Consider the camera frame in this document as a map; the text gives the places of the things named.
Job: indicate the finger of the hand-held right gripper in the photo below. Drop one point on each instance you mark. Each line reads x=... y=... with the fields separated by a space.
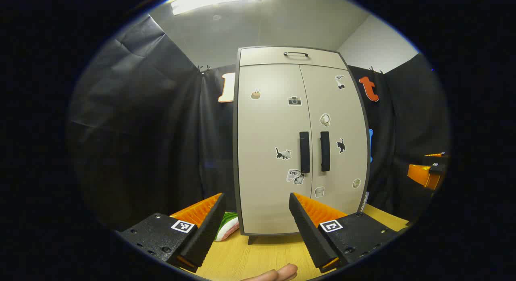
x=435 y=155
x=421 y=175

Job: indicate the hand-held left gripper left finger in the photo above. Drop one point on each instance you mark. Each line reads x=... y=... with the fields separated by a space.
x=209 y=228

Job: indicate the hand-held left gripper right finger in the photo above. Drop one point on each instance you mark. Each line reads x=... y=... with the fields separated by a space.
x=310 y=232

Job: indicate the beige double-door shoe cabinet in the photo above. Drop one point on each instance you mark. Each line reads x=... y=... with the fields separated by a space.
x=236 y=152

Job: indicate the beige shoe cabinet door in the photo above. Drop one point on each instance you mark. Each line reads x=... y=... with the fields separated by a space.
x=262 y=132
x=346 y=111

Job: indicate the beige cabinet drawer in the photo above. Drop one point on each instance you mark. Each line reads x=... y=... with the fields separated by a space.
x=262 y=57

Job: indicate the toy watermelon slice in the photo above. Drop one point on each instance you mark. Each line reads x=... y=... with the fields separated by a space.
x=227 y=228

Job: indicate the black backdrop cloth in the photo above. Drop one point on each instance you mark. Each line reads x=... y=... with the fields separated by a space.
x=141 y=132

